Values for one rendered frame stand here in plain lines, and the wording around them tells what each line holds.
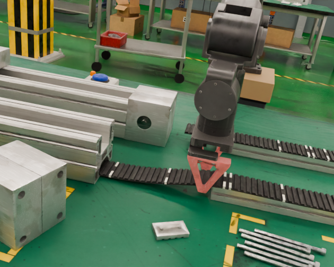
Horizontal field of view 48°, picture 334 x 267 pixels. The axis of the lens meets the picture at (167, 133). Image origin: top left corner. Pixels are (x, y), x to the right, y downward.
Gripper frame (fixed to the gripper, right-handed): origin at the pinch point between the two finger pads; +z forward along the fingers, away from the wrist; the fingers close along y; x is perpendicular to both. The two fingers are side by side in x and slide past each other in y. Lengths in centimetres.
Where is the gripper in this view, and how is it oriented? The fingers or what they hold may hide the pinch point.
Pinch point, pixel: (204, 176)
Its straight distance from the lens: 66.9
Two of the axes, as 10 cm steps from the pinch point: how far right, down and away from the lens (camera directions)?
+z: -1.3, 9.0, 4.1
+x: 9.8, 1.9, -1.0
